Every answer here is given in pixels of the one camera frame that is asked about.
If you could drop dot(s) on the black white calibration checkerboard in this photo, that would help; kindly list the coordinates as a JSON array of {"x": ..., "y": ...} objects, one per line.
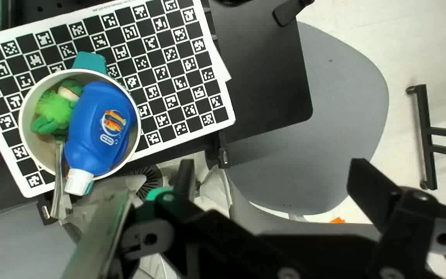
[{"x": 171, "y": 56}]

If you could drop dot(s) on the grey mesh office chair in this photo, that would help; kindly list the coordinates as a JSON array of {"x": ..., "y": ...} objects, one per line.
[{"x": 326, "y": 129}]

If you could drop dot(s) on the black metal rack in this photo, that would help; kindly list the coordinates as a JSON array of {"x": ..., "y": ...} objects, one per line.
[{"x": 427, "y": 133}]

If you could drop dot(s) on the white bowl teal rim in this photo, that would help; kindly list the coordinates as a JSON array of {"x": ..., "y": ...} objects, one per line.
[{"x": 43, "y": 149}]

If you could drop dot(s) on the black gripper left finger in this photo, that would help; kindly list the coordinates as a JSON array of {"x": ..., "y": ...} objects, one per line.
[{"x": 185, "y": 178}]

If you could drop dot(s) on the black platform table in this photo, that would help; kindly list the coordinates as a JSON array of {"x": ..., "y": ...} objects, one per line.
[{"x": 264, "y": 67}]

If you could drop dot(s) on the green toy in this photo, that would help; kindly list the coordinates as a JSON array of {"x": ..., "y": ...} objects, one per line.
[{"x": 54, "y": 116}]

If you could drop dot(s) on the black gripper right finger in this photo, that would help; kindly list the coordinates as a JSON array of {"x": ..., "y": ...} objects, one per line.
[{"x": 371, "y": 188}]

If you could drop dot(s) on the metal spoon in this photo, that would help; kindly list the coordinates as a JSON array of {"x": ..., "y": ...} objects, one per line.
[{"x": 58, "y": 178}]

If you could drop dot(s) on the blue plastic bottle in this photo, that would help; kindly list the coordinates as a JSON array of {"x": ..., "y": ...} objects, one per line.
[{"x": 100, "y": 129}]

